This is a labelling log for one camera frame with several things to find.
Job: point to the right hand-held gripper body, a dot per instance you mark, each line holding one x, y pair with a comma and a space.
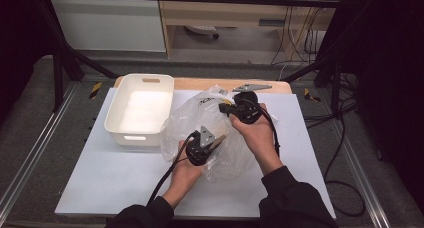
246, 108

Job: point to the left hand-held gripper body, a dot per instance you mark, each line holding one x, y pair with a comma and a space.
200, 151

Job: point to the clear plastic bag smiley print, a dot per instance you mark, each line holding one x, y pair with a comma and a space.
186, 118

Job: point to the white plastic bin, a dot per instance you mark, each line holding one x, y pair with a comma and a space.
140, 111

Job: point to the person's right hand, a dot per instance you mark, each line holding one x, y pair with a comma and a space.
258, 138

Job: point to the person's left hand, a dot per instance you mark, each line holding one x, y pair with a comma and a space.
183, 181

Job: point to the wooden board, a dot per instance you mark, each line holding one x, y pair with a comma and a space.
196, 84

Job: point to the grey chair base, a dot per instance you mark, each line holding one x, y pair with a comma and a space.
201, 30

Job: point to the black curtain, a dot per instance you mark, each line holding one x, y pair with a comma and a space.
386, 88

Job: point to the white cabinet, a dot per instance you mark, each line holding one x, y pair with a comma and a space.
110, 24

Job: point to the black slanted frame strut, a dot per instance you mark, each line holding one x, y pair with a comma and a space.
76, 56
310, 70

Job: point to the black frame post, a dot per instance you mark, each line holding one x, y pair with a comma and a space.
336, 91
58, 84

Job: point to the aluminium rail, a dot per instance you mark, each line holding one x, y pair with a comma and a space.
36, 144
360, 168

